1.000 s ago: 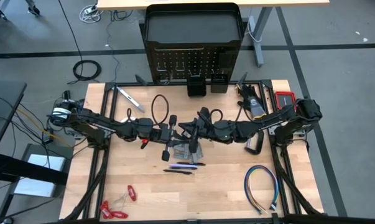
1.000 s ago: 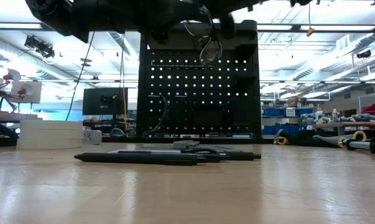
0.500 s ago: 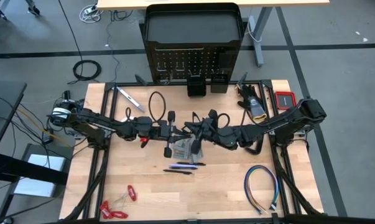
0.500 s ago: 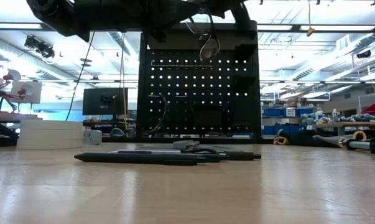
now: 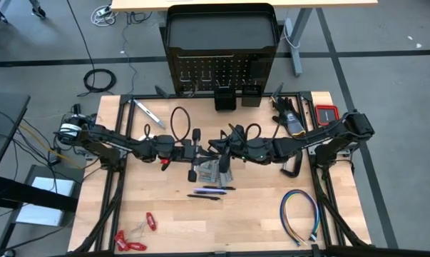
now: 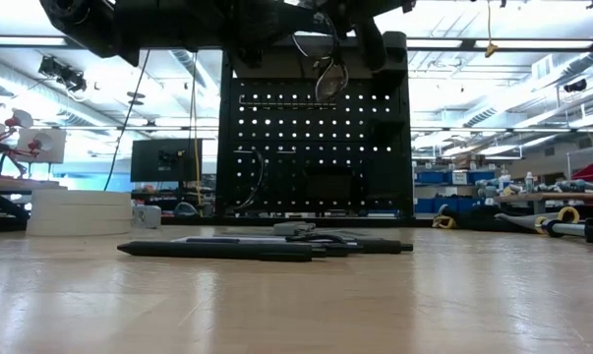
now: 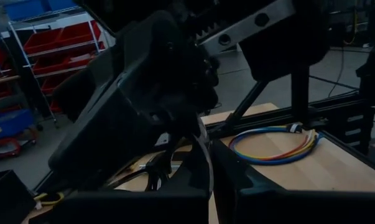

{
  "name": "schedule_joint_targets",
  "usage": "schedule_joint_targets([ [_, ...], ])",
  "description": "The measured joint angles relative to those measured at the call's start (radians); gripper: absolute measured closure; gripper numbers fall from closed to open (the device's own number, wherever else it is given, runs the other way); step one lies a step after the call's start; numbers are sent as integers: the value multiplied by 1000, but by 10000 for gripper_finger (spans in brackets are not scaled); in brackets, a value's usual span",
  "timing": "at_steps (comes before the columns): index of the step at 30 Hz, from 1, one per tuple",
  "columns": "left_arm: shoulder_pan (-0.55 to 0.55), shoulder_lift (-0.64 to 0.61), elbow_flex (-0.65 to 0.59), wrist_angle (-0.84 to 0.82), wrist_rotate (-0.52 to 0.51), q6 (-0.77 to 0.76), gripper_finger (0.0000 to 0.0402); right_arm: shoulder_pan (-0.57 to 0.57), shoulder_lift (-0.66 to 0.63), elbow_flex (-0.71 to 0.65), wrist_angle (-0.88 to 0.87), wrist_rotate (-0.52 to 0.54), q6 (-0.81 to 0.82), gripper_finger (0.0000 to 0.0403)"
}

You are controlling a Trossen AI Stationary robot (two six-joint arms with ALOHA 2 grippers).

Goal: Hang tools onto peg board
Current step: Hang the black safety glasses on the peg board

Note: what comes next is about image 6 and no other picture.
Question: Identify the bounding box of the black overhead beam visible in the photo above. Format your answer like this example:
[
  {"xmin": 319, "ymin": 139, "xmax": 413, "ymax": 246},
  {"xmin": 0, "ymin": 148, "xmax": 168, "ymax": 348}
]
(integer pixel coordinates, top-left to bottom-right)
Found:
[{"xmin": 0, "ymin": 34, "xmax": 593, "ymax": 53}]

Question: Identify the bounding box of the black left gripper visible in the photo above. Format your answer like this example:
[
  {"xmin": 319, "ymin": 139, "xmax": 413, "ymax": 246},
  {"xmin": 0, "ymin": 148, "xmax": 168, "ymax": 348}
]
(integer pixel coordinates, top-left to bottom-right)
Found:
[{"xmin": 143, "ymin": 0, "xmax": 336, "ymax": 50}]

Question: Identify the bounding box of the small grey box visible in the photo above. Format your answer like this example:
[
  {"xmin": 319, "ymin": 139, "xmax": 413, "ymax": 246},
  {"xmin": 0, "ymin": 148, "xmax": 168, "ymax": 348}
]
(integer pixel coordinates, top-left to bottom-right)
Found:
[{"xmin": 132, "ymin": 205, "xmax": 162, "ymax": 230}]

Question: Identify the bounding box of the yellow hanging cable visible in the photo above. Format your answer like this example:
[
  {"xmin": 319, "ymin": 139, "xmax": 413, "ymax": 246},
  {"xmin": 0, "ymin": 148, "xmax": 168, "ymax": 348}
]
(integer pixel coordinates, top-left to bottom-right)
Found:
[{"xmin": 191, "ymin": 48, "xmax": 203, "ymax": 207}]

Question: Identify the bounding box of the white box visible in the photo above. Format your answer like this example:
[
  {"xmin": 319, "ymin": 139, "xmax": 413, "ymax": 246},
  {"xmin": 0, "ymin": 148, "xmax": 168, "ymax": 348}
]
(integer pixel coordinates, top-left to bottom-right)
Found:
[{"xmin": 15, "ymin": 128, "xmax": 67, "ymax": 164}]

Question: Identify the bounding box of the black hanging cable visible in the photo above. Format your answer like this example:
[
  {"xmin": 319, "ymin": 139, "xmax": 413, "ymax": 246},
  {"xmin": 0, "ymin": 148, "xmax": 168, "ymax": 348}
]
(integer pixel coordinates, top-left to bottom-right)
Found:
[{"xmin": 102, "ymin": 48, "xmax": 152, "ymax": 193}]

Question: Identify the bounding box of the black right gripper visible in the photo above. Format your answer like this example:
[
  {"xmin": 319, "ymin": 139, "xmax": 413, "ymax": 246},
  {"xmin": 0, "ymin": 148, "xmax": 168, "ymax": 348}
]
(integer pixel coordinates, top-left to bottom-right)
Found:
[{"xmin": 325, "ymin": 0, "xmax": 418, "ymax": 73}]

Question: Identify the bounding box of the white masking tape roll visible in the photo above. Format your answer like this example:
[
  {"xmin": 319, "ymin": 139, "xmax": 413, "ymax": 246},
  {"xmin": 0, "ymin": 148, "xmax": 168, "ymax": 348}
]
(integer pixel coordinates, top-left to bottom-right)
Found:
[{"xmin": 26, "ymin": 189, "xmax": 134, "ymax": 238}]

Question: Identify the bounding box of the gray tool with yellow rim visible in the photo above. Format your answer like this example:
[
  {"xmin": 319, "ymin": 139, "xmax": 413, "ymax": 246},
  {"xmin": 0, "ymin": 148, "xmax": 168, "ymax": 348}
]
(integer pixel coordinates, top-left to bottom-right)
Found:
[{"xmin": 455, "ymin": 205, "xmax": 581, "ymax": 235}]

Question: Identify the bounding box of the wooden side table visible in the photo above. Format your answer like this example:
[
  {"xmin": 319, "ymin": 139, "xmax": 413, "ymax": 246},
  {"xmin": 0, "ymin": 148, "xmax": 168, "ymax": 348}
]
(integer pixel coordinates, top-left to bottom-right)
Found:
[{"xmin": 0, "ymin": 175, "xmax": 69, "ymax": 192}]

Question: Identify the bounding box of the black pegboard stand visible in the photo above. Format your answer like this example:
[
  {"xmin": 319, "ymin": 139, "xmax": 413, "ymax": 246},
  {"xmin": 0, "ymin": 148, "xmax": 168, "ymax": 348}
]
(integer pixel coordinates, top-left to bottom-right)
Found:
[{"xmin": 215, "ymin": 29, "xmax": 415, "ymax": 221}]

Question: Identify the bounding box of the blue storage bin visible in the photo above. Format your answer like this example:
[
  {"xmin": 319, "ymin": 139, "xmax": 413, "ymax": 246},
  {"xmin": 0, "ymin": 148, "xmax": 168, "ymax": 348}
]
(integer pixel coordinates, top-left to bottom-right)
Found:
[
  {"xmin": 466, "ymin": 169, "xmax": 497, "ymax": 185},
  {"xmin": 414, "ymin": 197, "xmax": 480, "ymax": 214},
  {"xmin": 415, "ymin": 170, "xmax": 450, "ymax": 186}
]

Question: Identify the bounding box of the black pegboard bin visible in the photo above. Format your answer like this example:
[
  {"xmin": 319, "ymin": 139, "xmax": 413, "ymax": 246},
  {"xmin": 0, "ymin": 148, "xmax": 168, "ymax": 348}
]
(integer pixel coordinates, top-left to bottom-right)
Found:
[
  {"xmin": 366, "ymin": 119, "xmax": 408, "ymax": 148},
  {"xmin": 303, "ymin": 165, "xmax": 355, "ymax": 202}
]

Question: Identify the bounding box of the yellow hanging hook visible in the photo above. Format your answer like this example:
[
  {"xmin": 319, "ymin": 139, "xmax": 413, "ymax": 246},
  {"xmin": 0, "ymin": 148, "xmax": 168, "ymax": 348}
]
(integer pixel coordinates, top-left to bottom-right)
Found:
[{"xmin": 483, "ymin": 0, "xmax": 500, "ymax": 59}]

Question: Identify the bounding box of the wooden workbench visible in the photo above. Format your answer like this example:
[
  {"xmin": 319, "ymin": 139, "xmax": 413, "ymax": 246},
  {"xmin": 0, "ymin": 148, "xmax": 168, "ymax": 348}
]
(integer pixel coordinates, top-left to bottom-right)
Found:
[{"xmin": 495, "ymin": 191, "xmax": 593, "ymax": 204}]

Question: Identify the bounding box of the gray screwdriver bit holder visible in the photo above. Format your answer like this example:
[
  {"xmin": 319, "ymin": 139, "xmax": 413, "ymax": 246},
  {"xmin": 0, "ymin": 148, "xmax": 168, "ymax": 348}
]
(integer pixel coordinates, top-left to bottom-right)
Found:
[{"xmin": 272, "ymin": 221, "xmax": 317, "ymax": 238}]

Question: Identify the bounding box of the black monitor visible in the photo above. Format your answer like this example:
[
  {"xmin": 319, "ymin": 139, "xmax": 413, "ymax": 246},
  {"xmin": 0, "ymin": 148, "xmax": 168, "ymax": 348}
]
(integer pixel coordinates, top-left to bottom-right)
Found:
[{"xmin": 130, "ymin": 138, "xmax": 204, "ymax": 184}]

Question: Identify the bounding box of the black pen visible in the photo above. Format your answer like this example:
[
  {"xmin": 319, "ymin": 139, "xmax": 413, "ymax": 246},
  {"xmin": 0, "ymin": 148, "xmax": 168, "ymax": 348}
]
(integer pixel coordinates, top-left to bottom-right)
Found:
[
  {"xmin": 117, "ymin": 240, "xmax": 327, "ymax": 264},
  {"xmin": 285, "ymin": 235, "xmax": 414, "ymax": 256}
]

